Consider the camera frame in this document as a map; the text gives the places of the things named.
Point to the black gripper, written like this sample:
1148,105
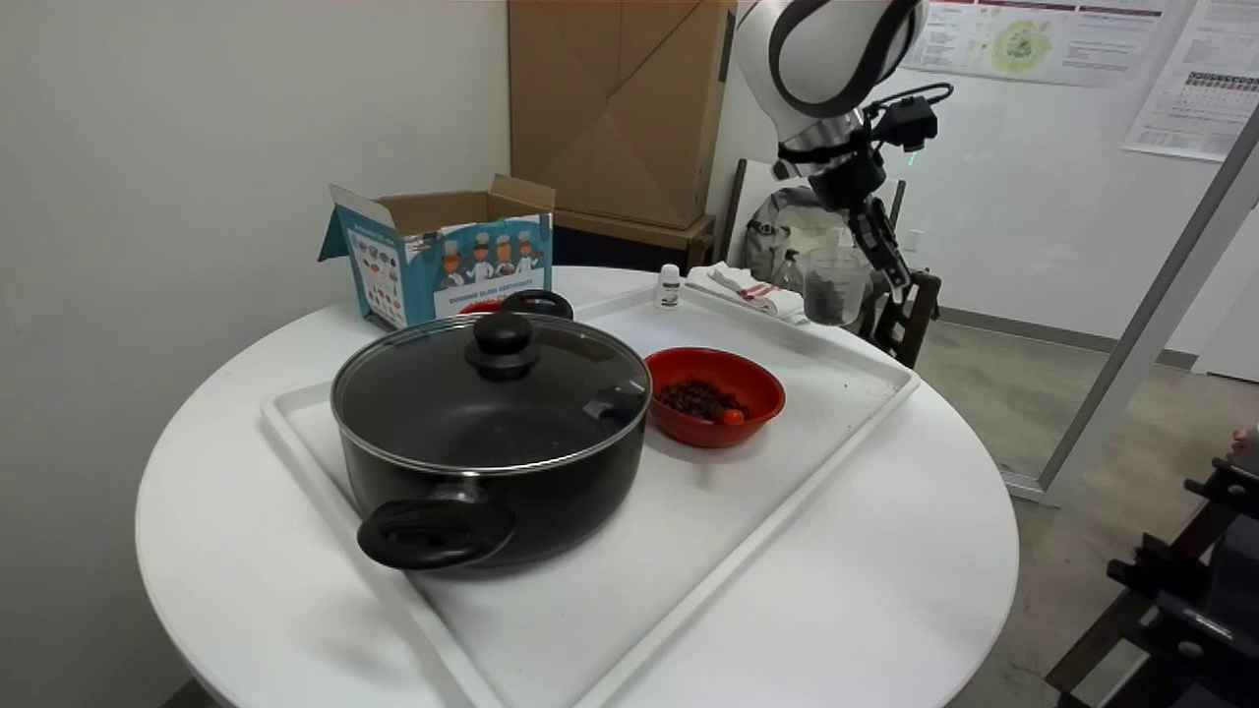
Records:
838,169

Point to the white towel with red stripes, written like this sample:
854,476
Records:
742,286

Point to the blue printed cardboard box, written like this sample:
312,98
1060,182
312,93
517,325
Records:
474,262

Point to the white plastic tray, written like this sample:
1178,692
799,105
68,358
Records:
733,525

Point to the text wall poster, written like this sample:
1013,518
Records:
1204,93

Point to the black metal stand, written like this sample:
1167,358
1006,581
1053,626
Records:
1180,613

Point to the glass pot lid black knob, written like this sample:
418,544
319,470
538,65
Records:
433,407

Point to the grey metal frame pole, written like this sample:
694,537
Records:
1144,329

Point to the red bowl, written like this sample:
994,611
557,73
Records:
682,414

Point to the large brown cardboard box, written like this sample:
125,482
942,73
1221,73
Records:
614,105

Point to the black cooking pot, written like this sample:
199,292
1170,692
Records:
526,511

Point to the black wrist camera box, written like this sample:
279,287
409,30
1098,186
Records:
906,123

